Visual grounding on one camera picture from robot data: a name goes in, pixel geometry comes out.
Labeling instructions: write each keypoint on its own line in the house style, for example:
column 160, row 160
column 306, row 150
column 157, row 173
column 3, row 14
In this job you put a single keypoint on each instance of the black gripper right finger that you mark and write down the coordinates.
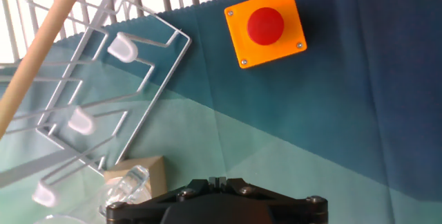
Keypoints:
column 293, row 206

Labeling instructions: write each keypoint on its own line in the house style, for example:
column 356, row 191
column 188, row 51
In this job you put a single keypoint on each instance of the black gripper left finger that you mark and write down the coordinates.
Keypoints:
column 145, row 206

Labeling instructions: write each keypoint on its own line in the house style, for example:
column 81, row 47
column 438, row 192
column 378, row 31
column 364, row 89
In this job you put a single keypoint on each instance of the wooden rod of rack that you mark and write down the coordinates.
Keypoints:
column 38, row 51

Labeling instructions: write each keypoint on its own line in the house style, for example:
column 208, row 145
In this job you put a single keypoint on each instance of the small wooden block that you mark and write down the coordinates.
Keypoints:
column 155, row 172

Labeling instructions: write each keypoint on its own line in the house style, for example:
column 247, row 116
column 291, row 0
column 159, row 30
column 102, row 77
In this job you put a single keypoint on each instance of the blue green white tablecloth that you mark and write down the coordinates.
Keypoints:
column 310, row 130

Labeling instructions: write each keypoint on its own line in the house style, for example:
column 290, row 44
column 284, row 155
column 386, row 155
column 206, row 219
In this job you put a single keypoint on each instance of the orange box with red button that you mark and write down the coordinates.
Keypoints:
column 266, row 27

